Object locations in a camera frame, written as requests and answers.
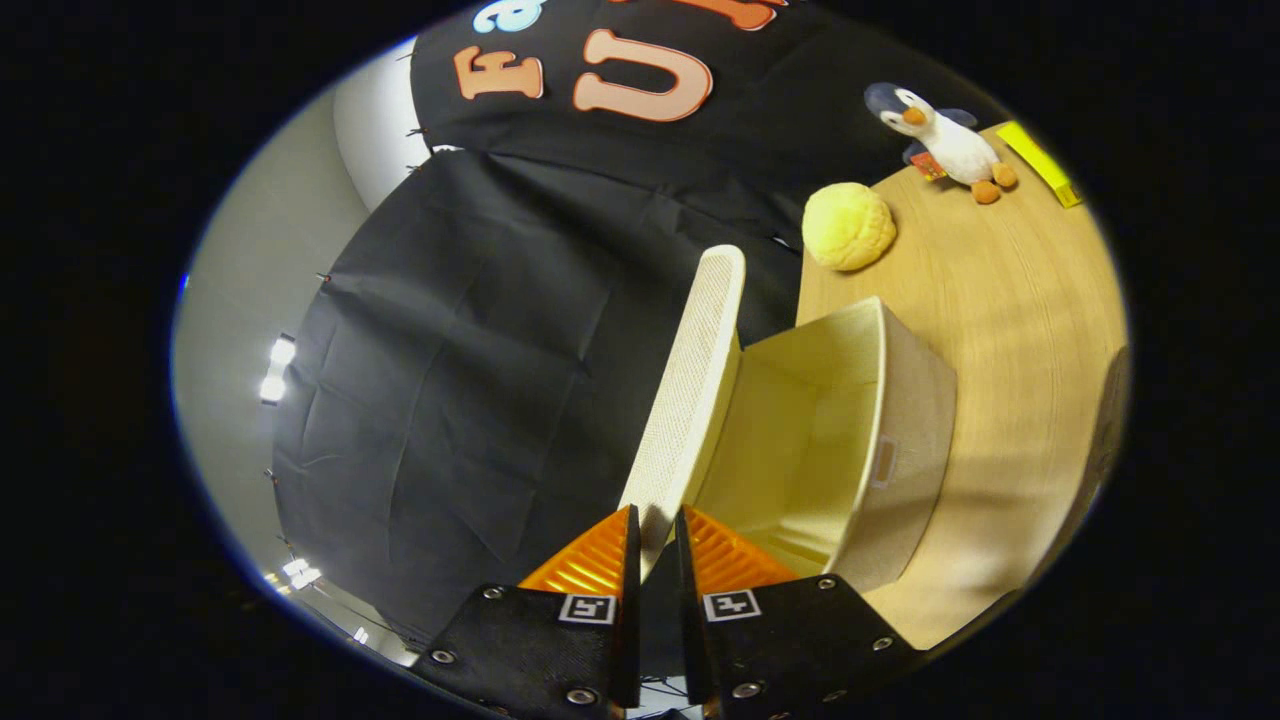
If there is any penguin plush toy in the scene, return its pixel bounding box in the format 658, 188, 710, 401
864, 82, 1019, 205

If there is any ceiling strip light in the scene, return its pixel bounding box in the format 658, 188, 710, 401
258, 335, 298, 406
265, 558, 323, 593

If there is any yellow bun plush toy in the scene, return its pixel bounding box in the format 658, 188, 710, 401
802, 182, 898, 272

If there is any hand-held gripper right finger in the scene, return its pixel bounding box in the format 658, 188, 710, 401
675, 505, 926, 720

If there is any yellow book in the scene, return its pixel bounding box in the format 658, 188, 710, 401
995, 121, 1084, 209

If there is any beige fabric storage box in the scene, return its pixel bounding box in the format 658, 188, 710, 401
618, 245, 958, 593

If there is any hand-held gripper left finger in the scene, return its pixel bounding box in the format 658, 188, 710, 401
412, 505, 641, 720

